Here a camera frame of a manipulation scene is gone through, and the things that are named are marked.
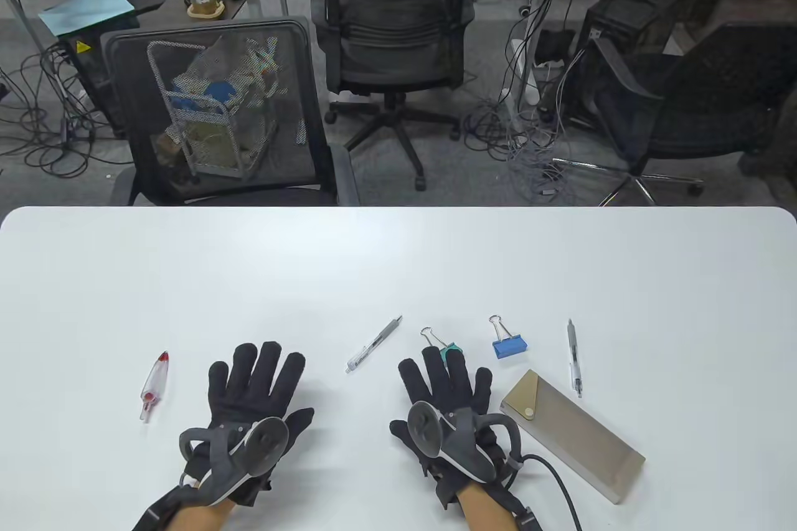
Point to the black cabinet with yellow label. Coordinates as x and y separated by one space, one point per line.
87 76

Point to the green binder clip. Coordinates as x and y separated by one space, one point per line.
449 349

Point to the person's right forearm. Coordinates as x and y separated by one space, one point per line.
489 512

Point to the person's left hand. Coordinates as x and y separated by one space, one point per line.
255 381

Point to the blue binder clip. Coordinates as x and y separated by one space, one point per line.
510 347

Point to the person's right hand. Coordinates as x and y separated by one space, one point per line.
436 388

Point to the teal flat board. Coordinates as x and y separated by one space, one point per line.
87 11

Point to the black swivel office chair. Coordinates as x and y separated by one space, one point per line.
398 27

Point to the person's left forearm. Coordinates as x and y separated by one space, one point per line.
202 518

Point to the tan snap-button pencil case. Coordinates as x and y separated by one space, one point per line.
573 431

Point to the black wrist camera unit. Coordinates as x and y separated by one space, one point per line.
152 515
528 521

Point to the black mesh-back chair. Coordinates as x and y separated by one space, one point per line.
118 95

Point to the clear pen with red cap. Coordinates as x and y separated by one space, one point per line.
154 385

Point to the grey tracking controller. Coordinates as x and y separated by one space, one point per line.
261 441
426 428

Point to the dark chair with chrome base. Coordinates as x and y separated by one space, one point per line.
685 120

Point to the grey retractable pen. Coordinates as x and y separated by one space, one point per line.
373 344

